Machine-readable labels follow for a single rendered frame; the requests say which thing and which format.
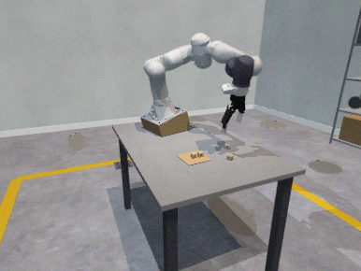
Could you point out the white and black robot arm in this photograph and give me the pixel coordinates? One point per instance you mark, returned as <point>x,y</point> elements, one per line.
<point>238,65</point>

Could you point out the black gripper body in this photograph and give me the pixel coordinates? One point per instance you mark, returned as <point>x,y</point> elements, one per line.
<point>236,100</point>

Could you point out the tan square mat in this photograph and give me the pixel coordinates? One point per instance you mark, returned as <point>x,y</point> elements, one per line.
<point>186,157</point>

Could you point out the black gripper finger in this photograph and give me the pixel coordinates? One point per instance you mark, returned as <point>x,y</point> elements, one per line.
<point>242,109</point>
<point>227,115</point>

